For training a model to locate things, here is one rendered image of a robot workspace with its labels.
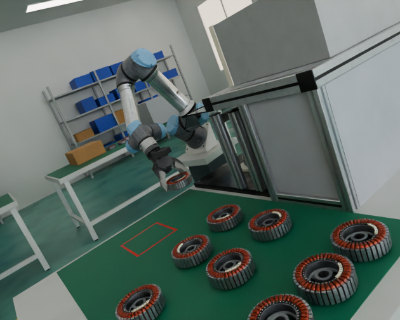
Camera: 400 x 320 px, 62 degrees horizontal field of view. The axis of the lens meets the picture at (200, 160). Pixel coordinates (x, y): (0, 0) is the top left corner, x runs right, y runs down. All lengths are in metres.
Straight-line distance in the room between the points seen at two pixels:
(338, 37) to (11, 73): 7.26
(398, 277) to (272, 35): 0.65
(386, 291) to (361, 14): 0.69
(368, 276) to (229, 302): 0.27
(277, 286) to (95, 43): 7.87
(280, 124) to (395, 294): 0.48
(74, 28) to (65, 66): 0.88
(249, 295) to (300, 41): 0.62
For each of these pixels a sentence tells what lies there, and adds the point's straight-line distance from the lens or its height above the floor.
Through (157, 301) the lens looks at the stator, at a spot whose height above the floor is 0.78.
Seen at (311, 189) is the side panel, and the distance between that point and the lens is 0.97.
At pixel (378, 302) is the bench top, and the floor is 0.75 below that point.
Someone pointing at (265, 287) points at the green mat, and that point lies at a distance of 0.75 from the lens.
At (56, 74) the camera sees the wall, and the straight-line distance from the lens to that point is 7.95.
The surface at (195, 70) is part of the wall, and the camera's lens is 9.34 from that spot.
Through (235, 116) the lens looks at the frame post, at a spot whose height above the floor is 1.03.
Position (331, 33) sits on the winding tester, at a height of 1.17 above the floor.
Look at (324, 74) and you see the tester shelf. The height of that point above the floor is 1.09.
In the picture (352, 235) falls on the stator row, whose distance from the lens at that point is 0.78.
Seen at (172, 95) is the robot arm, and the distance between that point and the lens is 1.81.
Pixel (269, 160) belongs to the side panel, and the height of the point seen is 0.88.
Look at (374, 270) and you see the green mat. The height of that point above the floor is 0.75.
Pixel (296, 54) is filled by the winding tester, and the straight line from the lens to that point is 0.96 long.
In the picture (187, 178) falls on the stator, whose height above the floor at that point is 0.83.
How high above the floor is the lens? 1.21
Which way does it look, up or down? 14 degrees down
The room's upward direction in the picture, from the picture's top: 22 degrees counter-clockwise
